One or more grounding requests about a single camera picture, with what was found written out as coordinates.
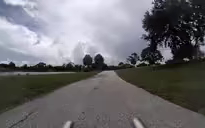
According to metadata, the pale water strip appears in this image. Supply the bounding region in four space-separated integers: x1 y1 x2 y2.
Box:
0 70 78 77

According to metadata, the huge dark tree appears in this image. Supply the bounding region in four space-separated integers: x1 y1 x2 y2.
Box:
141 0 205 64

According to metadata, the sloping green grass field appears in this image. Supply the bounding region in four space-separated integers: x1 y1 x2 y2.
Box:
115 55 205 120

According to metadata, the distant dark tree line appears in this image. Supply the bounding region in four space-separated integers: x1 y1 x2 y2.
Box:
0 53 142 73

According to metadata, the grass verge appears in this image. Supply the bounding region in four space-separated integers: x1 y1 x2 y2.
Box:
0 71 100 117

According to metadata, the small dark tree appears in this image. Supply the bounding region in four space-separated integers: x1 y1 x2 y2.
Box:
140 46 165 66

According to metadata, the grey asphalt path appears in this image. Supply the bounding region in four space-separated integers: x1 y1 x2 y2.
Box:
0 70 205 128

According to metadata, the robot's own part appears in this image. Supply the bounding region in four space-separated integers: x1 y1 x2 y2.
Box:
62 120 73 128
132 117 145 128

